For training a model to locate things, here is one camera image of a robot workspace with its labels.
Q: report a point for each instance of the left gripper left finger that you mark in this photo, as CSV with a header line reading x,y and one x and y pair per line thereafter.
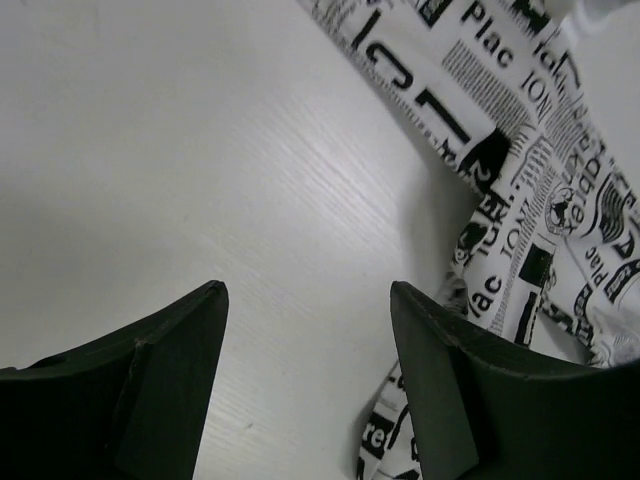
x,y
129,405

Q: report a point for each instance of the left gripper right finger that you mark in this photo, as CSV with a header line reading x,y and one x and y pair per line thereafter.
x,y
485,408

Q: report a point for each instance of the newspaper print trousers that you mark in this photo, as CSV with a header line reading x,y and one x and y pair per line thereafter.
x,y
549,259

